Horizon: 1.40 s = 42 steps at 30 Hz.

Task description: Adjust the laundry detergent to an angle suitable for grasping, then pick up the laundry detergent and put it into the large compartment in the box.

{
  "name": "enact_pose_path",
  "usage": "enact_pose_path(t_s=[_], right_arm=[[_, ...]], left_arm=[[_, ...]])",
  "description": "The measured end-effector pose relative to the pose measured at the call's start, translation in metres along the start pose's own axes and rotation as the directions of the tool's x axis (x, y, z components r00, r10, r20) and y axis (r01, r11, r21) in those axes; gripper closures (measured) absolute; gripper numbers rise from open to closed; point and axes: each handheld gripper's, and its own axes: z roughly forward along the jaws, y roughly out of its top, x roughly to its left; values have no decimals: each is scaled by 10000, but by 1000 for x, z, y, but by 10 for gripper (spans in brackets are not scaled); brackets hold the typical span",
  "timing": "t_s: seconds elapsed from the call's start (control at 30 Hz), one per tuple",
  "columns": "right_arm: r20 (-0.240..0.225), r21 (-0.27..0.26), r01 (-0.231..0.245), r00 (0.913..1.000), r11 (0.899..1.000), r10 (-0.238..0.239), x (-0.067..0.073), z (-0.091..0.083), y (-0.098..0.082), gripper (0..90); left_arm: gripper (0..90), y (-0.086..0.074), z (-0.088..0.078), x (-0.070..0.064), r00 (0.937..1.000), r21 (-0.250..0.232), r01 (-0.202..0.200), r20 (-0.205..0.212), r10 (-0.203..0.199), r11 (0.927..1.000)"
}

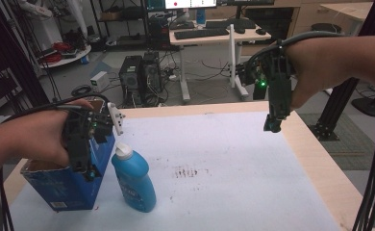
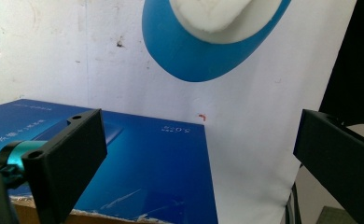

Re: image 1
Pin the white table mat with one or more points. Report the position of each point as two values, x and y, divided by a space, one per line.
224 179

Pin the person's left hand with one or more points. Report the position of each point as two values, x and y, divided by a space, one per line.
41 134

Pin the black aluminium frame stand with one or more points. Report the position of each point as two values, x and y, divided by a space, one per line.
334 106

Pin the black computer tower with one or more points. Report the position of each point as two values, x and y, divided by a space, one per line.
131 80
152 73

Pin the computer monitor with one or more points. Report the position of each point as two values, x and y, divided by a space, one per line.
190 4

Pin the grey floor mat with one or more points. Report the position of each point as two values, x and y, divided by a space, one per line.
352 144

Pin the blue cardboard box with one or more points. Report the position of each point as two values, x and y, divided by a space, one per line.
67 192

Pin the blue bottle with white cap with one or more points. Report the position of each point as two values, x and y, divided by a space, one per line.
134 179

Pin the black metal shelf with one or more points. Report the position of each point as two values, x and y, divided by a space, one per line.
121 22

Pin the light wooden cabinet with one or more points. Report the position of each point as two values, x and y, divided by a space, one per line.
345 14

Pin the blue cup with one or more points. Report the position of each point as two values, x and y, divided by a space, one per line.
200 16

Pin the round white table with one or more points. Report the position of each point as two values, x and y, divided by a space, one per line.
76 56

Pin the black office chair base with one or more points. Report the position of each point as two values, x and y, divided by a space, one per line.
365 107

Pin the black computer mouse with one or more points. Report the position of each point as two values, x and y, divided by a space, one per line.
261 31

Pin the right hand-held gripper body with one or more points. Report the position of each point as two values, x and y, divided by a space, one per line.
277 80

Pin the black keyboard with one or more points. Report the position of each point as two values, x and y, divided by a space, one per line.
201 33

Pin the small white box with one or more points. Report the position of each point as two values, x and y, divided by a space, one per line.
99 81

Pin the white standing desk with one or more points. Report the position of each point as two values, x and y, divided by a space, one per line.
219 38

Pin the person's right hand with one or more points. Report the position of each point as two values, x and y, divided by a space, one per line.
317 67

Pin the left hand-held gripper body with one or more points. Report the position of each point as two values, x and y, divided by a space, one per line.
80 138

